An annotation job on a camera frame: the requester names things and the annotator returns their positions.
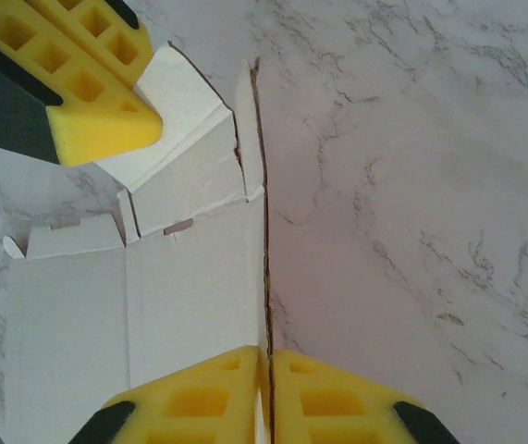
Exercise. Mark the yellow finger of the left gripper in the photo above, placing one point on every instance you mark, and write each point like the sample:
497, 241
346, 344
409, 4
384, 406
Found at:
106, 32
101, 134

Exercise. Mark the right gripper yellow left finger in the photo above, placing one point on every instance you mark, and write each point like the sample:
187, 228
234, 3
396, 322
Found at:
189, 402

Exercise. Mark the pink and grey paper box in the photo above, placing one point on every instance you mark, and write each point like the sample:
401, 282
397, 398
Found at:
189, 287

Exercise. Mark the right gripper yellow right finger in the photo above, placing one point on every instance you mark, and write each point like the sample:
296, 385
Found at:
328, 407

